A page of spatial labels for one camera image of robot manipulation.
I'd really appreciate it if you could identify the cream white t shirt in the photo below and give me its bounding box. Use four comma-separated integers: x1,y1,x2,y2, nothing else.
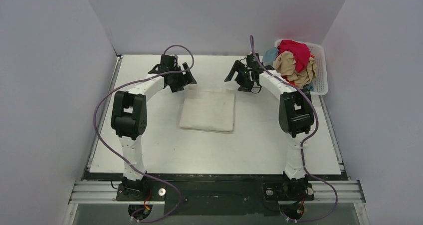
179,89,235,133

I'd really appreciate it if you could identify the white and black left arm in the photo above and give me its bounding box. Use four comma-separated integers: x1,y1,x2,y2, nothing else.
111,54,196,200

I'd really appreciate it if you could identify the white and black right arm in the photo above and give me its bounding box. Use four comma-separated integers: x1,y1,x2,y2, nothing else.
225,54,315,200

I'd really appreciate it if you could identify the teal blue t shirt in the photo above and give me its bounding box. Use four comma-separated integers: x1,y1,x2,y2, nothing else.
262,47,279,63

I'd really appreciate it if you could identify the tan beige t shirt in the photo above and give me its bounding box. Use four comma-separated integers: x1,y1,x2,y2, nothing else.
272,51,318,89

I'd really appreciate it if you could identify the magenta red t shirt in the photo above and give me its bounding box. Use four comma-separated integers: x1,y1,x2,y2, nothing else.
277,39,311,72

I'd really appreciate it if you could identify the white plastic laundry basket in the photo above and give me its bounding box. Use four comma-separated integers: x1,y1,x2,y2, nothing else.
275,39,328,95

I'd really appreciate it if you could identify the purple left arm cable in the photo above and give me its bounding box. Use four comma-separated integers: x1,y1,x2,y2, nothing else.
93,44,195,224

